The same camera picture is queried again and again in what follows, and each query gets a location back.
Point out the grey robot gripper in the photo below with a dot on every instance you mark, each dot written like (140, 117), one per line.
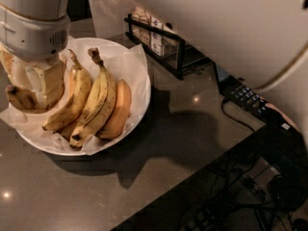
(32, 38)

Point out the spotted yellow banana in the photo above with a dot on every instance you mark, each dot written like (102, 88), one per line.
(35, 102)

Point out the long-stem yellow banana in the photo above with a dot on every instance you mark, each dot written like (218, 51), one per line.
(82, 92)

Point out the right-bunch yellow banana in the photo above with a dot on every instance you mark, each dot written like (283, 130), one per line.
(99, 105)

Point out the white bowl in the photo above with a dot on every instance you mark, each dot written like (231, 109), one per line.
(138, 81)

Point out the smooth orange-yellow banana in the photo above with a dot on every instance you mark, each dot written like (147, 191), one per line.
(115, 124)

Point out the person's left hand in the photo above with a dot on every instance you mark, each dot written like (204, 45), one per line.
(288, 120)

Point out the white paper liner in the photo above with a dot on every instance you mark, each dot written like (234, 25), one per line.
(128, 64)

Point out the white paper bag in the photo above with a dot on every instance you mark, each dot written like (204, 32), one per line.
(108, 16)

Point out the black laptop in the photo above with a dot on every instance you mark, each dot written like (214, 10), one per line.
(246, 98)

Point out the black wire snack rack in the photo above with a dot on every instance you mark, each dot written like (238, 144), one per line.
(172, 52)

